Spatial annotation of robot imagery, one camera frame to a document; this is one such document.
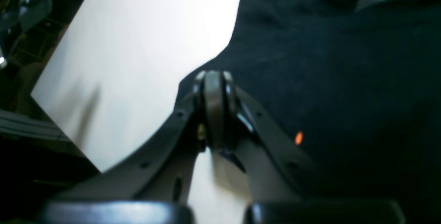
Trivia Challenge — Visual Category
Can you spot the black t-shirt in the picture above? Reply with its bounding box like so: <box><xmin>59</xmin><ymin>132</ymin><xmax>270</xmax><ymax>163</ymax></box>
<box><xmin>176</xmin><ymin>0</ymin><xmax>441</xmax><ymax>224</ymax></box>

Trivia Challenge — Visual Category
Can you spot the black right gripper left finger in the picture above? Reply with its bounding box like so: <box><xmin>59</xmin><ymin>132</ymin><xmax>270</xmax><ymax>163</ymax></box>
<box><xmin>38</xmin><ymin>71</ymin><xmax>225</xmax><ymax>224</ymax></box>

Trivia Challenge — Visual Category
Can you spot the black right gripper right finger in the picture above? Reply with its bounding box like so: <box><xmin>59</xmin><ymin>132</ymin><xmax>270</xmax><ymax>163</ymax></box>
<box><xmin>223</xmin><ymin>72</ymin><xmax>406</xmax><ymax>224</ymax></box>

